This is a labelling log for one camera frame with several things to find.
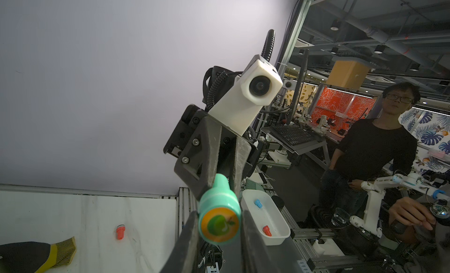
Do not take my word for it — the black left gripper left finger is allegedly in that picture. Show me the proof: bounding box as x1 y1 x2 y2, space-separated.
160 212 200 273

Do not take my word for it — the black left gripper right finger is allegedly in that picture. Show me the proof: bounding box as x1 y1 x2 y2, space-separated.
241 210 280 273

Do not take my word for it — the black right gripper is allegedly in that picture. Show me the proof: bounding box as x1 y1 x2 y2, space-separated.
163 104 259 201

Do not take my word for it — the green stamp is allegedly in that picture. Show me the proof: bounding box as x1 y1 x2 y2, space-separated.
198 173 242 244

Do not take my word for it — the red stamp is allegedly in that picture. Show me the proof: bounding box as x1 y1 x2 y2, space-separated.
116 224 126 241

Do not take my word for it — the yellow-green ring cap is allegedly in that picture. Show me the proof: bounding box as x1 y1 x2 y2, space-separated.
199 207 240 245

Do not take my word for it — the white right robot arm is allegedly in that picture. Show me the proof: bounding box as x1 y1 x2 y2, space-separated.
163 29 282 201

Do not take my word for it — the white plastic tray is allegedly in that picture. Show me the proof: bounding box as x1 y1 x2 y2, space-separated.
241 189 291 246

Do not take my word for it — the black keyboard on stand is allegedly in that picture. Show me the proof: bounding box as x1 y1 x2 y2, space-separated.
270 125 316 146

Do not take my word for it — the black yellow work glove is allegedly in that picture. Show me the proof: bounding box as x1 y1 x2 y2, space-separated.
1 237 77 273

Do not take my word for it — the cardboard box on shelf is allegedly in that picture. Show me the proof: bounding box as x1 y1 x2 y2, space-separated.
326 60 371 91

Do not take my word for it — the standing person with glasses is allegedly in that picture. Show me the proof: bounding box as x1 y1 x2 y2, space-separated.
319 83 421 215

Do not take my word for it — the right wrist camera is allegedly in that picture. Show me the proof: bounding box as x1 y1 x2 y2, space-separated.
208 54 283 136

